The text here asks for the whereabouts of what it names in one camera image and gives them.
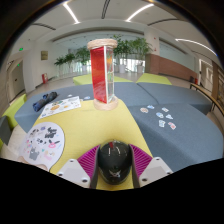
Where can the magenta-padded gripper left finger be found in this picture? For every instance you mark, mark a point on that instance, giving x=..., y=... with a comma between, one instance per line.
x=74, y=171

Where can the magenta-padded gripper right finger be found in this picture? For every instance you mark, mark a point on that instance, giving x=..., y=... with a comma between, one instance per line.
x=155, y=168

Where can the black computer mouse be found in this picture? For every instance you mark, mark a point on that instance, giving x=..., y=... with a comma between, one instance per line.
x=115, y=163

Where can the round white printed mouse pad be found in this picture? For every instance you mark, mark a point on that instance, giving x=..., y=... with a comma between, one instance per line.
x=40, y=146

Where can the small stickers group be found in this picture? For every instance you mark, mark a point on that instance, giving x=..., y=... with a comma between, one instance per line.
x=160, y=115

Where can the white sticker sheet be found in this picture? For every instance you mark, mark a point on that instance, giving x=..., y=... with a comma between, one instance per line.
x=61, y=106

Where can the large grey upholstered seat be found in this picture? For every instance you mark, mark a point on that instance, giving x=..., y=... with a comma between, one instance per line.
x=133, y=93

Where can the small dark grey pouf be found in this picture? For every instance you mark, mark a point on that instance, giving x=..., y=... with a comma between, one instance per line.
x=4, y=130

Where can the lime green bench seat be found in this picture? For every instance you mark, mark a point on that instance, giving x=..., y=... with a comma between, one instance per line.
x=15, y=110

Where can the lime green upholstered seat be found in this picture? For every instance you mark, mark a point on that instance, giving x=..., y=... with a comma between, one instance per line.
x=153, y=79
x=81, y=80

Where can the dark wooden chair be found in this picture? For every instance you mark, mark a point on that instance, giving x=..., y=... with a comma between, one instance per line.
x=208, y=95

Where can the red fire extinguisher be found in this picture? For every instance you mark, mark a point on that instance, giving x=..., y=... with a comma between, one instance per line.
x=44, y=79

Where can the brown wooden counter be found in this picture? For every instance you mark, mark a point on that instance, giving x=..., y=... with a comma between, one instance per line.
x=170, y=68

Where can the potted green plants row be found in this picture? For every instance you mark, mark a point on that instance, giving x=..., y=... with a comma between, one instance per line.
x=130, y=50

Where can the green exit sign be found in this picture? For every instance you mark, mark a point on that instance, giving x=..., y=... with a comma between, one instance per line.
x=21, y=49

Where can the ceiling strip lights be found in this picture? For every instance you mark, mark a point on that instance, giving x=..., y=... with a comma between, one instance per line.
x=71, y=12

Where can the brown wall plaque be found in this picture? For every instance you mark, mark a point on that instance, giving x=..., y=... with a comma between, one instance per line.
x=44, y=55

